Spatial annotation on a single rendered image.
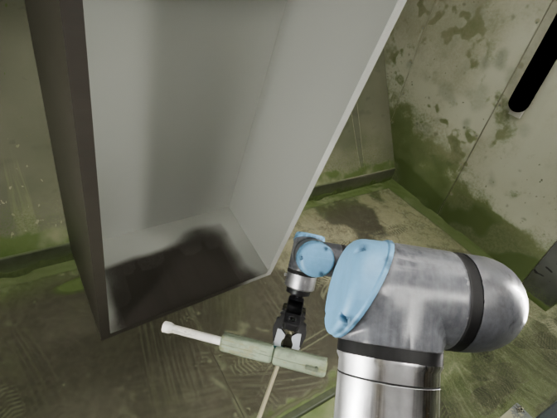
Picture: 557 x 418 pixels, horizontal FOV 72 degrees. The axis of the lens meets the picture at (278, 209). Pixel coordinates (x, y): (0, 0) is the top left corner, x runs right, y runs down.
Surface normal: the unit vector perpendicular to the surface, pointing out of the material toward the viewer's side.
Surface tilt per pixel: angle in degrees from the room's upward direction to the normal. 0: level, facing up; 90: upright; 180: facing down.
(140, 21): 102
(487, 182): 90
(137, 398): 0
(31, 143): 57
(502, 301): 42
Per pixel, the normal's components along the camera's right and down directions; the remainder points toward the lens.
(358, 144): 0.52, 0.07
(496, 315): 0.25, 0.06
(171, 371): 0.17, -0.78
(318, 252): -0.02, 0.00
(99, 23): 0.51, 0.73
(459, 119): -0.84, 0.21
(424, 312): 0.24, -0.15
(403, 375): 0.02, -0.26
